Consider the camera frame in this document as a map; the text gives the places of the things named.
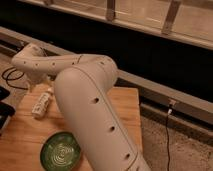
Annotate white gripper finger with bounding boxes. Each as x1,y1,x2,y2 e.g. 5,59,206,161
29,86,35,92

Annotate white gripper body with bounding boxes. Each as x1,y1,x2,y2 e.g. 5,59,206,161
26,72,49,87

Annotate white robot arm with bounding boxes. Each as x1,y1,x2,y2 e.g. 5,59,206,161
12,43,151,171

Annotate black device at left edge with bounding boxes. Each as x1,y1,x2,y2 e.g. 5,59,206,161
0,86,15,136

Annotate black coiled cable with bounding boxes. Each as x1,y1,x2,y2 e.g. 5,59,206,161
1,65,31,90

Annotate wooden shelf frame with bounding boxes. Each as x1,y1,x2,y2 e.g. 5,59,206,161
19,0,213,50

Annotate metal floor rail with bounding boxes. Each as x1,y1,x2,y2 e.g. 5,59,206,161
0,26,213,126

